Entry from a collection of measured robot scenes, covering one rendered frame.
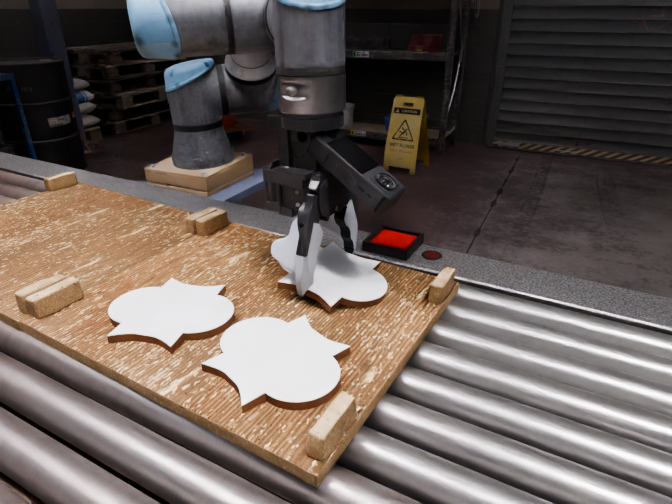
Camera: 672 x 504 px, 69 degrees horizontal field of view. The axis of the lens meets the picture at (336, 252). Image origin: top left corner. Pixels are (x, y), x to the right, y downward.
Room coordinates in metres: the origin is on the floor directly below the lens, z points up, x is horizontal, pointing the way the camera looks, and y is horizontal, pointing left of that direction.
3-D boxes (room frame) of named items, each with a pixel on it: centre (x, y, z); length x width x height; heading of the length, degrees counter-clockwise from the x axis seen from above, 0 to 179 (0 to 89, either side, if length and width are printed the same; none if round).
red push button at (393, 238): (0.71, -0.09, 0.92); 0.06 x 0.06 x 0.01; 61
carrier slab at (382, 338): (0.52, 0.10, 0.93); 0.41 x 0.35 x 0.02; 59
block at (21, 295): (0.51, 0.36, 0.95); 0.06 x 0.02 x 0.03; 149
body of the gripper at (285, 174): (0.57, 0.03, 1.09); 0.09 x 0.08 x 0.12; 59
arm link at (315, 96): (0.56, 0.03, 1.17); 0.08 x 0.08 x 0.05
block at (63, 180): (0.94, 0.55, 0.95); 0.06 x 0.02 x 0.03; 149
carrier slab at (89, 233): (0.73, 0.46, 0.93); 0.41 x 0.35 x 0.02; 59
